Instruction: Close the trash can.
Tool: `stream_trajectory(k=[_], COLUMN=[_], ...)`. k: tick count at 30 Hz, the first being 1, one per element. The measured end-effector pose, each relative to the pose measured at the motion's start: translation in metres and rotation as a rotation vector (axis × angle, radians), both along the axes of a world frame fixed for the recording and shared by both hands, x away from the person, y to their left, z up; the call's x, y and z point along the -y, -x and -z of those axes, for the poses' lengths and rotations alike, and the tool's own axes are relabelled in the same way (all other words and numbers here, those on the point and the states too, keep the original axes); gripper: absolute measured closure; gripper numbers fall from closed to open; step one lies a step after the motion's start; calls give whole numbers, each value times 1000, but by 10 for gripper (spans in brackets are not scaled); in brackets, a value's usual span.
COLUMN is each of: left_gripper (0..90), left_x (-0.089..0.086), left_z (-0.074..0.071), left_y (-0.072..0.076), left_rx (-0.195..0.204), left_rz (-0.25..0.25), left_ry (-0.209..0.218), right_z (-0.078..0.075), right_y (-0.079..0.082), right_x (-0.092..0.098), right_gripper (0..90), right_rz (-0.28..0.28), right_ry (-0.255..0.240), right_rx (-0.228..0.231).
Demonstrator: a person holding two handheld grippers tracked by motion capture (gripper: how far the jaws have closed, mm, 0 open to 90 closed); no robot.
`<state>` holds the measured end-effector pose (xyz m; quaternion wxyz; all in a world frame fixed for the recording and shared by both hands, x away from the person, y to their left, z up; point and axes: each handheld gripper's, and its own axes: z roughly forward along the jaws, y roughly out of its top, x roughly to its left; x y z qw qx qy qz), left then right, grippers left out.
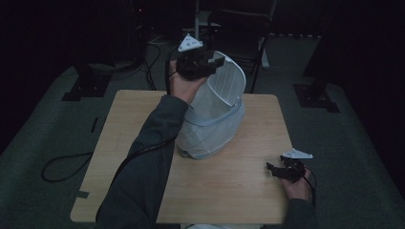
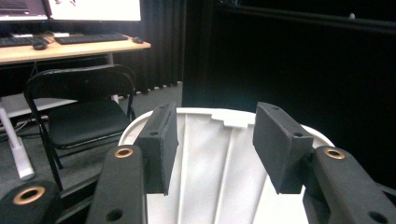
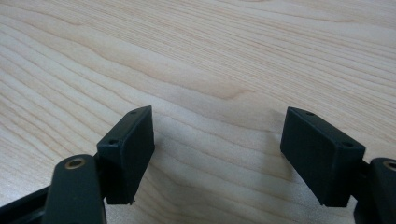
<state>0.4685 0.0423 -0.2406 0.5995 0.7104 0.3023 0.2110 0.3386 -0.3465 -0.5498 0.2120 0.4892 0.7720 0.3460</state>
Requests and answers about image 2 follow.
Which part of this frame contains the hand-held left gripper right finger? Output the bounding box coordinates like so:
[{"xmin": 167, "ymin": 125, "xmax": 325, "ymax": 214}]
[{"xmin": 252, "ymin": 102, "xmax": 315, "ymax": 195}]

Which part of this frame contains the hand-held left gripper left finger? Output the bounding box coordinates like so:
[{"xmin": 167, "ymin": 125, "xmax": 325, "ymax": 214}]
[{"xmin": 134, "ymin": 103, "xmax": 180, "ymax": 196}]

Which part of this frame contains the black curtain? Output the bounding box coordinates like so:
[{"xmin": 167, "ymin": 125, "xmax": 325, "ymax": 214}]
[{"xmin": 111, "ymin": 0, "xmax": 396, "ymax": 188}]

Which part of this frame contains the black folding chair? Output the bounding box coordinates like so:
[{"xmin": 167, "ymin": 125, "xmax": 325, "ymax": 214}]
[{"xmin": 23, "ymin": 63, "xmax": 138, "ymax": 192}]

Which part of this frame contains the white desk leg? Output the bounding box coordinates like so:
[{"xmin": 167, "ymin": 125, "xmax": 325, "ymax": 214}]
[{"xmin": 106, "ymin": 52, "xmax": 121, "ymax": 105}]

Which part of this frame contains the wooden desk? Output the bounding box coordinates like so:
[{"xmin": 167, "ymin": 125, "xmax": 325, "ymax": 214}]
[{"xmin": 0, "ymin": 37, "xmax": 152, "ymax": 65}]

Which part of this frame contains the black keyboard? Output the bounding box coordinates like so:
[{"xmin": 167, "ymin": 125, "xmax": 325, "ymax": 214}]
[
  {"xmin": 54, "ymin": 33, "xmax": 130, "ymax": 46},
  {"xmin": 0, "ymin": 35, "xmax": 50, "ymax": 49}
]

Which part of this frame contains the white stand leg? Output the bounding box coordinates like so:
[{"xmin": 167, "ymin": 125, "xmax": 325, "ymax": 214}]
[{"xmin": 0, "ymin": 101, "xmax": 35, "ymax": 182}]

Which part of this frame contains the monitor with white screen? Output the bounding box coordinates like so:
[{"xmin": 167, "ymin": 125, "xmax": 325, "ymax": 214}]
[{"xmin": 47, "ymin": 0, "xmax": 143, "ymax": 22}]

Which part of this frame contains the monitor with dim screen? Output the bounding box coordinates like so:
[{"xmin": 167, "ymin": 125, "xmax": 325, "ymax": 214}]
[{"xmin": 0, "ymin": 0, "xmax": 50, "ymax": 22}]

